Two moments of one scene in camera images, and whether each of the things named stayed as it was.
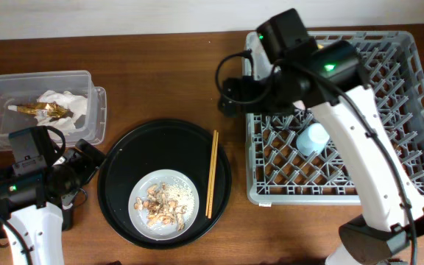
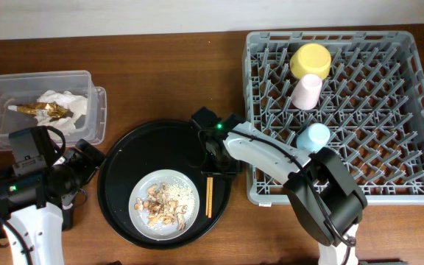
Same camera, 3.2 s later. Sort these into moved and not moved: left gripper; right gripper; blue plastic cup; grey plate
Moved: right gripper
Not moved: left gripper; grey plate; blue plastic cup
